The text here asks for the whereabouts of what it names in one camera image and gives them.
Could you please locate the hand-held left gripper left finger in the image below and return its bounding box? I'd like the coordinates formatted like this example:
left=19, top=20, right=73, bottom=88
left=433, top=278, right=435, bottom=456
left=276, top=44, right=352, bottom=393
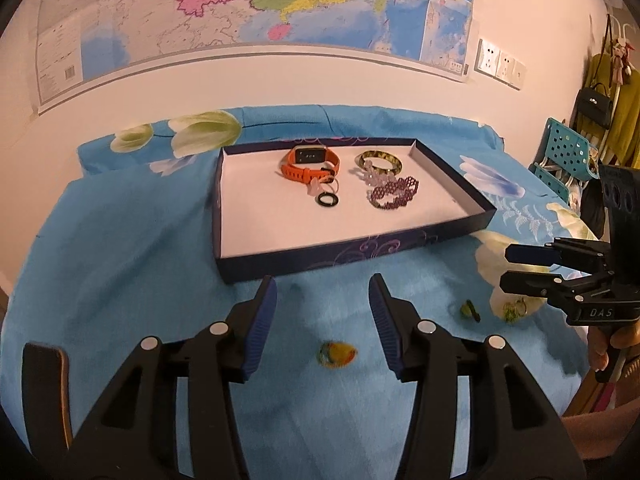
left=62, top=275, right=277, bottom=480

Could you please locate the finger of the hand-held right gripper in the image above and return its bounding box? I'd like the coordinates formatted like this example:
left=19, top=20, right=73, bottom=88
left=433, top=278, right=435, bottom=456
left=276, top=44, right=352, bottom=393
left=501, top=270, right=592, bottom=311
left=505, top=237, right=608, bottom=273

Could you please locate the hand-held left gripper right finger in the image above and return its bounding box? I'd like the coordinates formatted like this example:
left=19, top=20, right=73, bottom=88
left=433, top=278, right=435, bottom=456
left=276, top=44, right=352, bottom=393
left=369, top=274, right=588, bottom=480

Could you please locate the small green gold trinket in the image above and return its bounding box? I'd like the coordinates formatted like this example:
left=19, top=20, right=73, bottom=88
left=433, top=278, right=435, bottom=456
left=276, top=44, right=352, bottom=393
left=501, top=297, right=530, bottom=323

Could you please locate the yellow orange ring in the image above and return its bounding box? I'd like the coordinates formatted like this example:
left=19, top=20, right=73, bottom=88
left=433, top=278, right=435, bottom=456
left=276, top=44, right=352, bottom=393
left=316, top=341, right=358, bottom=368

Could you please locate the dark blue shallow box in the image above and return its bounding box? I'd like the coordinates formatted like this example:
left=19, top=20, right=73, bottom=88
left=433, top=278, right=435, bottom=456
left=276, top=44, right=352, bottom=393
left=211, top=136, right=497, bottom=285

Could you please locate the purple beaded bracelet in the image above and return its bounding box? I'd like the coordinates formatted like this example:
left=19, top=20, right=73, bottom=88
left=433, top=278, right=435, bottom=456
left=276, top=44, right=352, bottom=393
left=366, top=175, right=420, bottom=211

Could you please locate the small clear ring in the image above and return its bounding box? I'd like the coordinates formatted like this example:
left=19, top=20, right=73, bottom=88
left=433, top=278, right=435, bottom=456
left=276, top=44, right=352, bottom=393
left=306, top=176, right=342, bottom=196

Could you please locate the clear crystal bracelet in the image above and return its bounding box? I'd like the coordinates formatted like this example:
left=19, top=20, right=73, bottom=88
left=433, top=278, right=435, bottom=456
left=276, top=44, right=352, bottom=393
left=356, top=160, right=401, bottom=188

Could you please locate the tortoiseshell bangle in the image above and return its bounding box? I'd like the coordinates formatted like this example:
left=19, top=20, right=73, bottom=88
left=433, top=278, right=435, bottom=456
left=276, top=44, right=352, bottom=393
left=355, top=150, right=404, bottom=175

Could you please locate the orange strap watch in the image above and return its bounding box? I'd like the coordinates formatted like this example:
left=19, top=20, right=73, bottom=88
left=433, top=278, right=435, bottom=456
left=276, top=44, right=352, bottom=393
left=279, top=144, right=342, bottom=183

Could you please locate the person's right forearm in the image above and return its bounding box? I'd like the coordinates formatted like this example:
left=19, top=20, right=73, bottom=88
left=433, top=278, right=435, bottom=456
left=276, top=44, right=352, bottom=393
left=560, top=400, right=640, bottom=461

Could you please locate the person's right hand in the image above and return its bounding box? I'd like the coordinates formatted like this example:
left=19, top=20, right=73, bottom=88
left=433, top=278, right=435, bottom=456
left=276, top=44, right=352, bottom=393
left=587, top=320, right=640, bottom=383

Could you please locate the teal perforated plastic stool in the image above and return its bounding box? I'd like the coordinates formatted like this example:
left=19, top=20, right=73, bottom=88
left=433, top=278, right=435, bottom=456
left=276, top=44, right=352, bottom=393
left=530, top=117, right=601, bottom=201

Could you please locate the yellow hanging garment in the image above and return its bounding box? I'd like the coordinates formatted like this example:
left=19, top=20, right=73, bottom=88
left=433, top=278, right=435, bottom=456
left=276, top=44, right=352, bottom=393
left=582, top=52, right=640, bottom=171

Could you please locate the black handbag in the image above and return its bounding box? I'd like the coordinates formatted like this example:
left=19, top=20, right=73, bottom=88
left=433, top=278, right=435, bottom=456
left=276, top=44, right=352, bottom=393
left=575, top=12, right=615, bottom=130

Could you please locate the blue floral tablecloth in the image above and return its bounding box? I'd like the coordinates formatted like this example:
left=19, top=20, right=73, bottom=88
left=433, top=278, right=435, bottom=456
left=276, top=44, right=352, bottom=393
left=0, top=105, right=640, bottom=480

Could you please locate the small hanging doll charm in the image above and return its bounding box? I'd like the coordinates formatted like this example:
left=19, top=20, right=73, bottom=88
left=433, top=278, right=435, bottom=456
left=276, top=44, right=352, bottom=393
left=612, top=35, right=633, bottom=81

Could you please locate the white wall socket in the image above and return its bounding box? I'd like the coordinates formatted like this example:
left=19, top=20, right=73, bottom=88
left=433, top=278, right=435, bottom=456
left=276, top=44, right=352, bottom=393
left=474, top=37, right=501, bottom=75
left=496, top=51, right=516, bottom=83

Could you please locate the colourful wall map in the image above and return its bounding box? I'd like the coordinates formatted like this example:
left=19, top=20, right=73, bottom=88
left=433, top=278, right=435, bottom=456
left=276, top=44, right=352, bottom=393
left=35, top=0, right=476, bottom=116

